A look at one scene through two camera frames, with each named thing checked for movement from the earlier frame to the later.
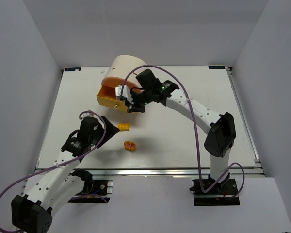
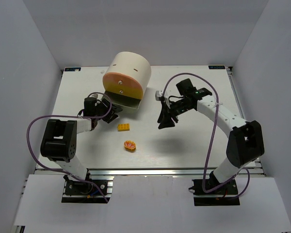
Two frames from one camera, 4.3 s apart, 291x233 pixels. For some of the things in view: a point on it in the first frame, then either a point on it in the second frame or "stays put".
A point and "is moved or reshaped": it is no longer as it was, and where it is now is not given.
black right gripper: [134, 105] → [168, 110]
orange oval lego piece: [129, 145] stays put
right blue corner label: [216, 67] stays put
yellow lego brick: [124, 126] stays put
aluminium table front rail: [164, 172] stays put
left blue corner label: [72, 69] stays put
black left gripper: [103, 131] → [107, 112]
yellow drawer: [106, 95] is moved or reshaped
